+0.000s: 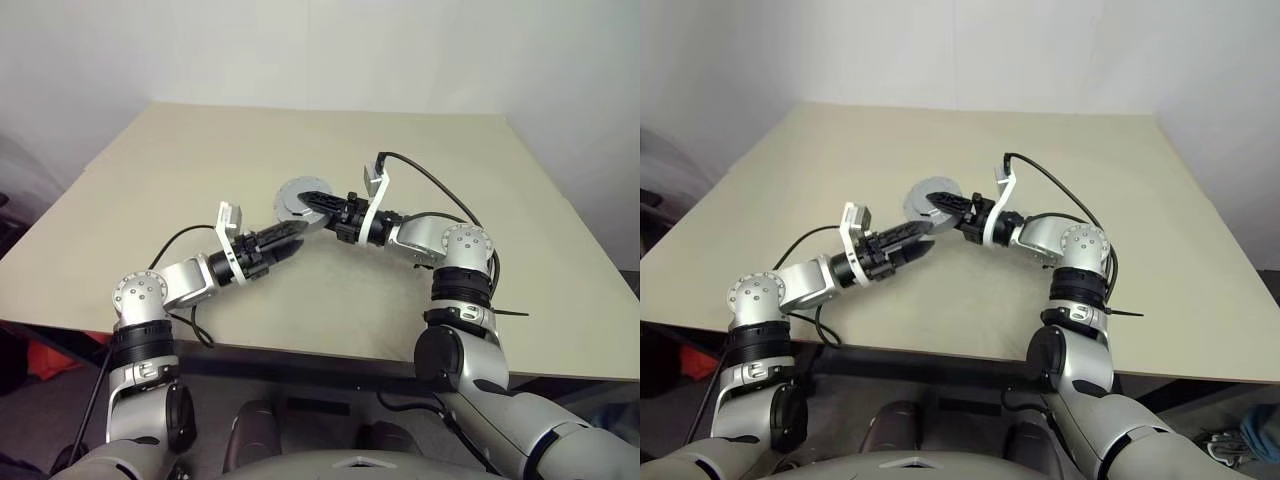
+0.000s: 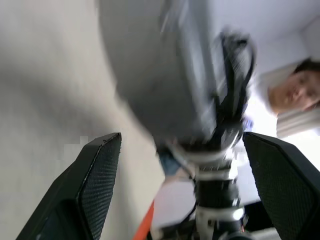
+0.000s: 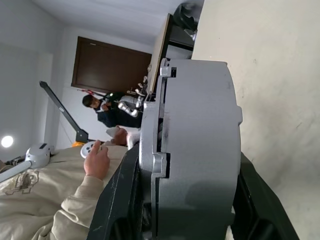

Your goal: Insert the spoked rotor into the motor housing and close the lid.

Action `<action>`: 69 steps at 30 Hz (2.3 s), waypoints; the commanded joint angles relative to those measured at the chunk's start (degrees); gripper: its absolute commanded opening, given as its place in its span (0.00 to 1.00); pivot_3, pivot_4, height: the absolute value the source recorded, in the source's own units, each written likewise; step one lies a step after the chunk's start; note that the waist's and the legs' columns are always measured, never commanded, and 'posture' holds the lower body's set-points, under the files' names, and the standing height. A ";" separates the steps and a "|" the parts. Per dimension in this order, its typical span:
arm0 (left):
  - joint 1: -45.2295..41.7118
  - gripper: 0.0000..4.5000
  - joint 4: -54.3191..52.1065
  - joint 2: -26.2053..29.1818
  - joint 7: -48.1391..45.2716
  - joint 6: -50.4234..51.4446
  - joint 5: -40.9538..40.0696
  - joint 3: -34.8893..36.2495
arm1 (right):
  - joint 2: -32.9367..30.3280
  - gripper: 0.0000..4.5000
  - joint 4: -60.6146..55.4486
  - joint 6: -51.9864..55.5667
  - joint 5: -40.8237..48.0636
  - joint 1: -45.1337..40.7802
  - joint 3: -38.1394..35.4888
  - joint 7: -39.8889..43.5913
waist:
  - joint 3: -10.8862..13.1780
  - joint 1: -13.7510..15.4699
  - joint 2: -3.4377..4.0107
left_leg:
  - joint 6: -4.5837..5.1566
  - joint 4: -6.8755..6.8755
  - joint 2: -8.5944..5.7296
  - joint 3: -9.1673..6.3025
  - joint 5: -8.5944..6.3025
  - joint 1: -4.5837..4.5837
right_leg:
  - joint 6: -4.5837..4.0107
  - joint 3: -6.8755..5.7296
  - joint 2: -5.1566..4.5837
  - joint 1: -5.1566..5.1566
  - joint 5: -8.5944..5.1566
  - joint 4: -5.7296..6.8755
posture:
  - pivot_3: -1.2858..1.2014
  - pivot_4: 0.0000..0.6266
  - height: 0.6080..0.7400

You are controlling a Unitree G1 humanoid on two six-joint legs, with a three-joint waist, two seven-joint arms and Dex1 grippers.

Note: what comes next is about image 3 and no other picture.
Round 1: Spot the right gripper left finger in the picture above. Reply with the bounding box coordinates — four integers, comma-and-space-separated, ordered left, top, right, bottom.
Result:
88, 143, 156, 240

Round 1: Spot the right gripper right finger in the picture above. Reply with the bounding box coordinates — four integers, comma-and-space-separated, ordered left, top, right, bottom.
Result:
226, 151, 301, 240

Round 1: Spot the grey motor housing lid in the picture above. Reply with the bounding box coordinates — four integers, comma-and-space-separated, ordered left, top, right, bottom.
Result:
138, 57, 179, 240

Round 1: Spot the bare operator hand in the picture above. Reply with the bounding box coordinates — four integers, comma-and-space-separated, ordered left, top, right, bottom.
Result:
83, 140, 111, 181
110, 129, 130, 146

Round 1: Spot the beige sweatshirt operator body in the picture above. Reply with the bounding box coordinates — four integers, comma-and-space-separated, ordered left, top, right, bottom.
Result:
0, 143, 131, 240

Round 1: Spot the dark-haired bystander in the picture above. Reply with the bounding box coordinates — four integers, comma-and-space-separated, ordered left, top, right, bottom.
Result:
82, 94, 141, 129

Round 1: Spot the background humanoid robot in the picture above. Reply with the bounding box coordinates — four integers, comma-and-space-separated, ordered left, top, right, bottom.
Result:
106, 76, 150, 119

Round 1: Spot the black hoist stand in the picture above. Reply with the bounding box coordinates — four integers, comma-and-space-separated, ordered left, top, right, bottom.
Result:
39, 80, 90, 143

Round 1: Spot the round ceiling light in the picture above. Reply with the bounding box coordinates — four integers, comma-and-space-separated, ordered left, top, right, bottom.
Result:
0, 135, 14, 148

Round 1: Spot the dark brown door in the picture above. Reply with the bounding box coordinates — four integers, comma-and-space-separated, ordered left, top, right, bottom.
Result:
70, 35, 153, 95

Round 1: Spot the black rounded object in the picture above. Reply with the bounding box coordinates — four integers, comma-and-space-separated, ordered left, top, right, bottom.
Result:
172, 0, 204, 41

